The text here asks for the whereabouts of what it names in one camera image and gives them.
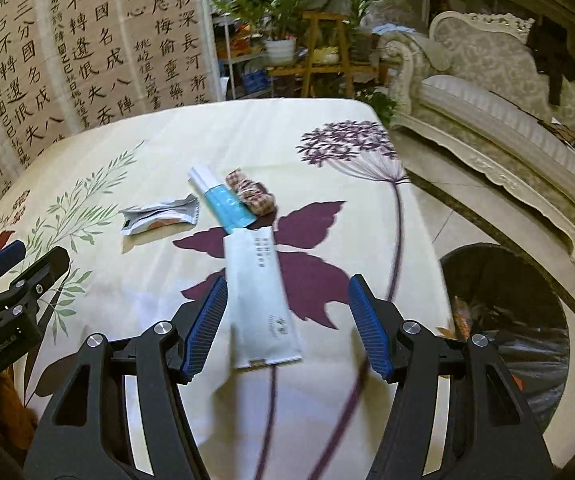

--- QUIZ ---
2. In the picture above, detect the trash bin with black bag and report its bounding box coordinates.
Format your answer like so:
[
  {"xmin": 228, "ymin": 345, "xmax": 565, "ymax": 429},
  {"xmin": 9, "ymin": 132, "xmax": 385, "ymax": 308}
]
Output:
[{"xmin": 439, "ymin": 242, "xmax": 571, "ymax": 433}]

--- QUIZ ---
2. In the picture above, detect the white snack wrapper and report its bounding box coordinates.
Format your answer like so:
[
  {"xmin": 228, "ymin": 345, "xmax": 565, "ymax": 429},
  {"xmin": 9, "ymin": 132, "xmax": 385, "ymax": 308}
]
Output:
[{"xmin": 119, "ymin": 192, "xmax": 201, "ymax": 239}]

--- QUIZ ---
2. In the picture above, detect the long white paper packet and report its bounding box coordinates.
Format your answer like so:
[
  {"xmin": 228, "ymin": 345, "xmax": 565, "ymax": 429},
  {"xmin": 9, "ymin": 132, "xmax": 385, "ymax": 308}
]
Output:
[{"xmin": 222, "ymin": 227, "xmax": 303, "ymax": 372}]

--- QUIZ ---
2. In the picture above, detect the metal storage shelf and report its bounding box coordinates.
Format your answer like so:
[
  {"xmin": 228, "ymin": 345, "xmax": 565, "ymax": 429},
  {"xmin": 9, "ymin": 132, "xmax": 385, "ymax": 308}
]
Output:
[{"xmin": 212, "ymin": 14, "xmax": 274, "ymax": 102}]

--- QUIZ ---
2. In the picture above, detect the blue and white tube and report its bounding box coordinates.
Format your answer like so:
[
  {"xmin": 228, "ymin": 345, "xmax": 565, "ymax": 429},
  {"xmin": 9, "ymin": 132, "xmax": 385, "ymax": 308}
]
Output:
[{"xmin": 188, "ymin": 164, "xmax": 259, "ymax": 235}]

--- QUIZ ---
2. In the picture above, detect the floral printed tablecloth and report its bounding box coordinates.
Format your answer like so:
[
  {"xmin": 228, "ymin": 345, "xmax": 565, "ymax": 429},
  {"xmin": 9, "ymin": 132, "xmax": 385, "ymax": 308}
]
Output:
[{"xmin": 0, "ymin": 97, "xmax": 457, "ymax": 480}]

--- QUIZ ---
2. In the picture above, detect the calligraphy wall hanging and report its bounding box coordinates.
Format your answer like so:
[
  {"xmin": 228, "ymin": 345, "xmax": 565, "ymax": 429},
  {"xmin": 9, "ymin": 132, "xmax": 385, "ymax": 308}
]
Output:
[{"xmin": 0, "ymin": 0, "xmax": 222, "ymax": 241}]

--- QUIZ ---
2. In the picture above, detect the potted plant in white pot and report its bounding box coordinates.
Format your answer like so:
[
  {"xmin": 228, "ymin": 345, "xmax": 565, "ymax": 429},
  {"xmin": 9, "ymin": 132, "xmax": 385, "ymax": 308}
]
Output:
[{"xmin": 209, "ymin": 0, "xmax": 321, "ymax": 67}]

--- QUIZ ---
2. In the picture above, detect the ornate cream sofa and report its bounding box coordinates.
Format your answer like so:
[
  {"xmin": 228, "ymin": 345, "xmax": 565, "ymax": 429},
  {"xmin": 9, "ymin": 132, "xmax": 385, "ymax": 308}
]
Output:
[{"xmin": 377, "ymin": 10, "xmax": 575, "ymax": 263}]

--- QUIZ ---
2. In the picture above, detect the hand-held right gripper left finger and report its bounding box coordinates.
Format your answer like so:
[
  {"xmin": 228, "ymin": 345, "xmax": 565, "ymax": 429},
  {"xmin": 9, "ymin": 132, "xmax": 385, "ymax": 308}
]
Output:
[{"xmin": 22, "ymin": 276, "xmax": 229, "ymax": 480}]

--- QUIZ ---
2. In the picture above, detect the brown patterned candy wrapper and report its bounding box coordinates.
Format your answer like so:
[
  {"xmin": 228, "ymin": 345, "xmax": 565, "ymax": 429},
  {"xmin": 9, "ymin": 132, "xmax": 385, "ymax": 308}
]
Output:
[{"xmin": 224, "ymin": 169, "xmax": 276, "ymax": 217}]

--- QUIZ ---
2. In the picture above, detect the dark garment on sofa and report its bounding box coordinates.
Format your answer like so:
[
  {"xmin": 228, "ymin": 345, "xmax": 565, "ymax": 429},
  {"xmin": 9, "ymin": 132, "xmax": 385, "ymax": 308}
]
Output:
[{"xmin": 530, "ymin": 20, "xmax": 575, "ymax": 111}]

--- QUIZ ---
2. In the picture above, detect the tall green leafy plant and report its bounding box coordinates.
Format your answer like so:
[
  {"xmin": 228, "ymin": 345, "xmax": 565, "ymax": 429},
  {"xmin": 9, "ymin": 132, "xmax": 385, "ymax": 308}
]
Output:
[{"xmin": 345, "ymin": 0, "xmax": 393, "ymax": 61}]

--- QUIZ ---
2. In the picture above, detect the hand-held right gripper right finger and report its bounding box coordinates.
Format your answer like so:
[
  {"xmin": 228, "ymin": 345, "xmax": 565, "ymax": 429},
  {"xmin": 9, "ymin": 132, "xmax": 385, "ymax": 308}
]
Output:
[{"xmin": 347, "ymin": 274, "xmax": 553, "ymax": 480}]

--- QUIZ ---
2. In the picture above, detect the wooden plant stand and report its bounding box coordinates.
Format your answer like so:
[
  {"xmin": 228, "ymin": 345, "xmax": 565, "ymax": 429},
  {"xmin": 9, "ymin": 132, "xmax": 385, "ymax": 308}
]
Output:
[{"xmin": 269, "ymin": 10, "xmax": 389, "ymax": 100}]

